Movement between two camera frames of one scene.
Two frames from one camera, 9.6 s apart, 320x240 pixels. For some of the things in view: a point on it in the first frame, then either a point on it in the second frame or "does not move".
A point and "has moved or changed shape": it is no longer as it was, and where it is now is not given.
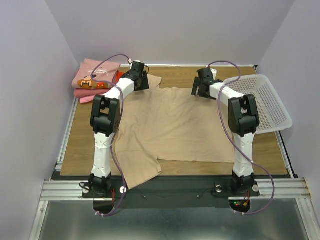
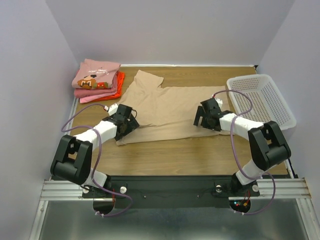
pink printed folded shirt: x=105 y=72 does not move
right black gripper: x=199 y=87 → x=200 y=117
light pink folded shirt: x=86 y=99 does not move
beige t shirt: x=159 y=123 has moved or changed shape
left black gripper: x=145 y=85 → x=131 y=126
